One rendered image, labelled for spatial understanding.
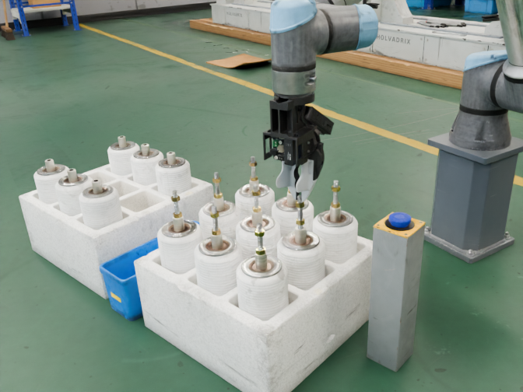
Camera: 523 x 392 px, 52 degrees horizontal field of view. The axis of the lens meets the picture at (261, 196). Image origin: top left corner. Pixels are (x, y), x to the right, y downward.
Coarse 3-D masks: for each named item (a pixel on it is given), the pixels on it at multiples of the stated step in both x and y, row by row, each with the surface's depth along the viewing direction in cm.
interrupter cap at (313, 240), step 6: (288, 234) 108; (294, 234) 108; (312, 234) 108; (282, 240) 106; (288, 240) 106; (294, 240) 106; (312, 240) 106; (318, 240) 105; (288, 246) 104; (294, 246) 104; (300, 246) 104; (306, 246) 104; (312, 246) 103
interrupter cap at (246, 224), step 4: (248, 216) 116; (264, 216) 116; (268, 216) 115; (244, 220) 114; (248, 220) 114; (264, 220) 114; (268, 220) 114; (272, 220) 114; (240, 224) 113; (244, 224) 113; (248, 224) 113; (264, 224) 113; (268, 224) 112; (272, 224) 112; (244, 228) 111; (248, 228) 111; (252, 228) 111; (256, 228) 111; (264, 228) 111; (268, 228) 111; (252, 232) 110
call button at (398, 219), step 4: (396, 212) 98; (400, 212) 98; (392, 216) 97; (396, 216) 97; (400, 216) 97; (404, 216) 97; (408, 216) 97; (392, 220) 96; (396, 220) 96; (400, 220) 96; (404, 220) 95; (408, 220) 96; (392, 224) 97; (396, 224) 96; (400, 224) 95; (404, 224) 95; (408, 224) 96
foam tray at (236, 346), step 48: (144, 288) 117; (192, 288) 105; (288, 288) 104; (336, 288) 106; (192, 336) 109; (240, 336) 97; (288, 336) 97; (336, 336) 112; (240, 384) 103; (288, 384) 102
